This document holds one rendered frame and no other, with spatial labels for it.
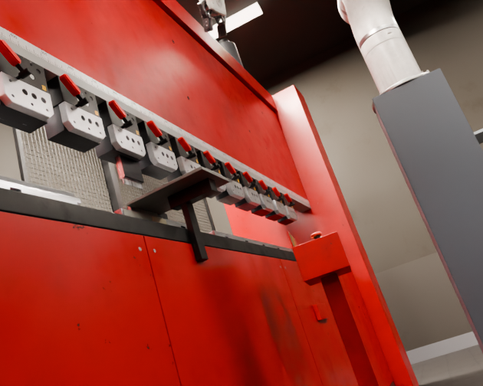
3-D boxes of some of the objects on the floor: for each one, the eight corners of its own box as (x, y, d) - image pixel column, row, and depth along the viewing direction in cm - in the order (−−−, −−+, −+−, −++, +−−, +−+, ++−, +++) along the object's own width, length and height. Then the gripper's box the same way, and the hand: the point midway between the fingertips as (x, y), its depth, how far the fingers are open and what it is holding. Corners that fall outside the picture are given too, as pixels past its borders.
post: (188, 495, 228) (100, 125, 291) (179, 497, 230) (93, 129, 293) (193, 491, 233) (105, 128, 296) (184, 493, 234) (99, 132, 297)
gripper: (211, -9, 173) (218, 41, 173) (185, -22, 157) (192, 31, 158) (230, -15, 169) (238, 36, 170) (205, -30, 154) (212, 25, 155)
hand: (215, 31), depth 164 cm, fingers open, 8 cm apart
